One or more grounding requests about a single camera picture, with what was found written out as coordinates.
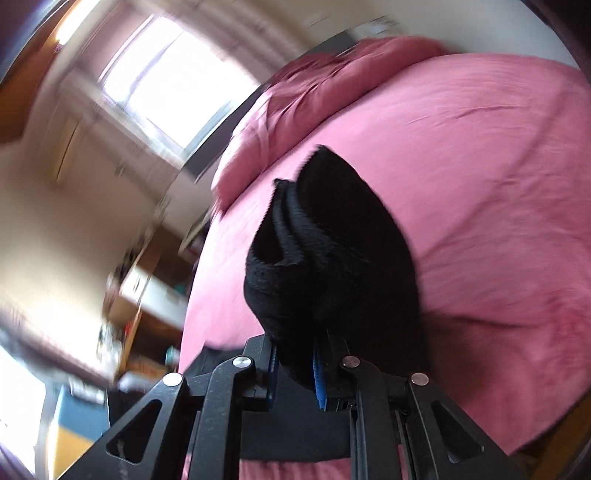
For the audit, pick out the light blue cup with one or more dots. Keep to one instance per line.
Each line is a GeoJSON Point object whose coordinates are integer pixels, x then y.
{"type": "Point", "coordinates": [172, 355]}

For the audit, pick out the bed with pink sheet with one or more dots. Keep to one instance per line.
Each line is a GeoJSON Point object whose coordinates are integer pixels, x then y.
{"type": "Point", "coordinates": [461, 184]}

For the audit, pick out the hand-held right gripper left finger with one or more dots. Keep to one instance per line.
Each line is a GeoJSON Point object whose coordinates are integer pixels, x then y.
{"type": "Point", "coordinates": [272, 374]}

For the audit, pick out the wooden desk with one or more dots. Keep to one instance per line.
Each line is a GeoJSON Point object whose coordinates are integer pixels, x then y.
{"type": "Point", "coordinates": [138, 341]}

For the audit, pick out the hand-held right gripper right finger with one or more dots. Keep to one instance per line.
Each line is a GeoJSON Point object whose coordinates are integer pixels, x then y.
{"type": "Point", "coordinates": [319, 385]}

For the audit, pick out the black embroidered pants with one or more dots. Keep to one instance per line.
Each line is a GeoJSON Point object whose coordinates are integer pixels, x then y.
{"type": "Point", "coordinates": [341, 240]}

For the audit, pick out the window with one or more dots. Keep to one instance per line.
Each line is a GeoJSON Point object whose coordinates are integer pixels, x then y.
{"type": "Point", "coordinates": [175, 78]}

